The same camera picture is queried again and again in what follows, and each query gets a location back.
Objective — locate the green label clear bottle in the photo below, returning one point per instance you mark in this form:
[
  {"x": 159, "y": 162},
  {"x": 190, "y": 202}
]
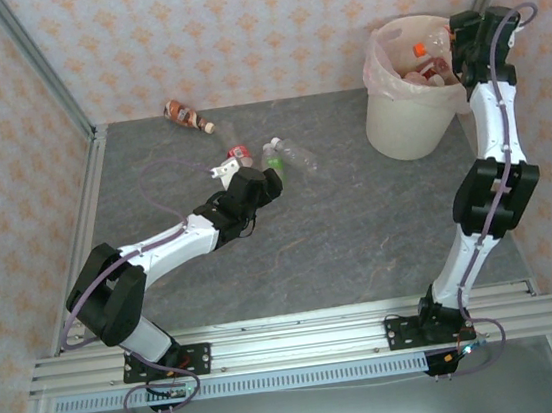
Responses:
[{"x": 273, "y": 161}]

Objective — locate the amber tea bottle red label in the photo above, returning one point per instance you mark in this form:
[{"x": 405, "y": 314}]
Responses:
[{"x": 441, "y": 66}]

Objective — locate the clear bottle with orange top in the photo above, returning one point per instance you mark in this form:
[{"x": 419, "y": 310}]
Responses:
[{"x": 432, "y": 41}]

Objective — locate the red label cola bottle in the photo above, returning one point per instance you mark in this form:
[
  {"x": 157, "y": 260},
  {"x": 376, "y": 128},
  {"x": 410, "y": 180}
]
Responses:
[{"x": 240, "y": 153}]

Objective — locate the brown Nescafe coffee bottle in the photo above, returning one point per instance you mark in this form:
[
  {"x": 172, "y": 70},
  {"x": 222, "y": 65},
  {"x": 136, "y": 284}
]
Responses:
[{"x": 181, "y": 112}]

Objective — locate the left black and white robot arm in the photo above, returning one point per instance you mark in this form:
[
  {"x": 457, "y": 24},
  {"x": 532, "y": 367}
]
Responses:
[{"x": 170, "y": 249}]

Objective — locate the right black and white robot arm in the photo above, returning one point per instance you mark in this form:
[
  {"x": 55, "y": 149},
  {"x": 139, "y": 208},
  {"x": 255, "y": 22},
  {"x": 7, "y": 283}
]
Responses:
[{"x": 495, "y": 124}]

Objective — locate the pink plastic bin liner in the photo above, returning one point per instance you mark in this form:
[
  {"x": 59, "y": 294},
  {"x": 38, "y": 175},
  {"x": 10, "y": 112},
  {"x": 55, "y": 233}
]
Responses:
[{"x": 380, "y": 73}]

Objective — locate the white plastic bin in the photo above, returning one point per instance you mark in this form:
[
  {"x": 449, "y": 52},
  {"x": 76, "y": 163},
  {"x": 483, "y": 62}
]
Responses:
[{"x": 397, "y": 126}]

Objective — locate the clear bottle with white cap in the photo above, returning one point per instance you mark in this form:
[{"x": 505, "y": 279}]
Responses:
[{"x": 297, "y": 156}]

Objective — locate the small circuit board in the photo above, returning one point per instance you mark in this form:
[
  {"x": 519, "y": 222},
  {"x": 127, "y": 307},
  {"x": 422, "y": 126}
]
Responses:
[{"x": 175, "y": 393}]

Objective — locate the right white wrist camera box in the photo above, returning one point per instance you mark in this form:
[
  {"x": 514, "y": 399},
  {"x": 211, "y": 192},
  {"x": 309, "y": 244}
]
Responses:
[{"x": 514, "y": 36}]

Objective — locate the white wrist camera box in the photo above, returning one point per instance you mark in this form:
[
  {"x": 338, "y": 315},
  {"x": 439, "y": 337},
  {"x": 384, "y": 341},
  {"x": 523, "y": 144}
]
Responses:
[
  {"x": 226, "y": 169},
  {"x": 514, "y": 36}
]

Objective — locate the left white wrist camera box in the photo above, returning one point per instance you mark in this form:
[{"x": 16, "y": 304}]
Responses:
[{"x": 226, "y": 169}]

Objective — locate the aluminium side rail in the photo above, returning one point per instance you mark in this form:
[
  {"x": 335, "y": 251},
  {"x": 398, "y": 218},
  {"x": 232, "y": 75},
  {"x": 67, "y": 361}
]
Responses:
[{"x": 95, "y": 168}]

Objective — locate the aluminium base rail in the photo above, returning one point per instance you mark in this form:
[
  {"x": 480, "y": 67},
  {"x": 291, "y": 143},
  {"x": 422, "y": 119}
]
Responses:
[{"x": 297, "y": 340}]

